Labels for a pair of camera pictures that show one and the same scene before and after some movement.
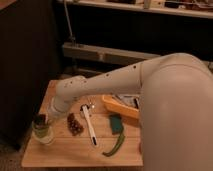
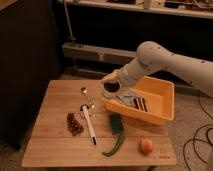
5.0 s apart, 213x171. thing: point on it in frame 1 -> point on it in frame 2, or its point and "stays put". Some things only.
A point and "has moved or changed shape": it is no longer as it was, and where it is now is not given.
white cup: x=45 y=140 has moved or changed shape
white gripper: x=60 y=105 -> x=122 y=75
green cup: x=41 y=125 has moved or changed shape
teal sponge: x=116 y=123 stays put
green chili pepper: x=117 y=146 stays put
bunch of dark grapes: x=74 y=126 stays put
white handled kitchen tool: x=85 y=108 stays put
